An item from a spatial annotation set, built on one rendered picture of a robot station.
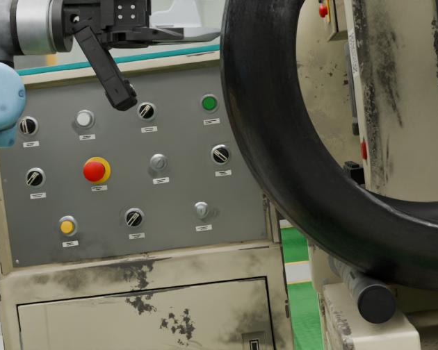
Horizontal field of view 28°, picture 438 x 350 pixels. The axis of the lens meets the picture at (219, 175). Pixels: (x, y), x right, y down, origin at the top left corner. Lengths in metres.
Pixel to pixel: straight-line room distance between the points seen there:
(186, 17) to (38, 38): 0.19
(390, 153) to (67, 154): 0.64
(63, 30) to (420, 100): 0.58
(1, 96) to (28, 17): 0.17
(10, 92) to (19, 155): 0.74
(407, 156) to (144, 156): 0.53
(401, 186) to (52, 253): 0.70
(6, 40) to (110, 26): 0.13
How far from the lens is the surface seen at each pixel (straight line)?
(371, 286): 1.03
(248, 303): 1.64
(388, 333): 1.05
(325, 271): 1.37
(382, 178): 1.39
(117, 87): 1.11
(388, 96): 1.39
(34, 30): 1.12
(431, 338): 1.25
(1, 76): 0.99
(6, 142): 1.14
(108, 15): 1.10
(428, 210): 1.30
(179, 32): 1.09
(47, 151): 1.71
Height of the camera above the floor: 1.12
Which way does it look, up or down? 3 degrees down
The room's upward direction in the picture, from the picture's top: 7 degrees counter-clockwise
